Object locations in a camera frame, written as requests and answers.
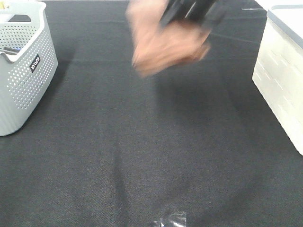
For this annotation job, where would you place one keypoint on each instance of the brown towel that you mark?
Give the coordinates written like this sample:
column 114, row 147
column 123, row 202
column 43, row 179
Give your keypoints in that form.
column 157, row 48

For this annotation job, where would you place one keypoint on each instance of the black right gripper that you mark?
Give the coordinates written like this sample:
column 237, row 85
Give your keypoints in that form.
column 205, row 13

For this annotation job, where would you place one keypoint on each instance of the clear tape piece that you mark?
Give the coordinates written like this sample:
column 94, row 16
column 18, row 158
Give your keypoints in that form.
column 175, row 219

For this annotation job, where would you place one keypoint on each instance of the grey perforated laundry basket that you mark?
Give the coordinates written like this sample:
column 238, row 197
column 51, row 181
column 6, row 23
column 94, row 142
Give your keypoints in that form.
column 28, row 63

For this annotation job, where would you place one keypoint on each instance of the black fabric table cloth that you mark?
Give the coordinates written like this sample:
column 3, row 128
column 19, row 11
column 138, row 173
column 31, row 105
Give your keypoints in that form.
column 106, row 148

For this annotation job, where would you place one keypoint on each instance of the white plastic storage box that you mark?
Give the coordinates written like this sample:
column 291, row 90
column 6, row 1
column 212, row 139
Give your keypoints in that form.
column 278, row 71

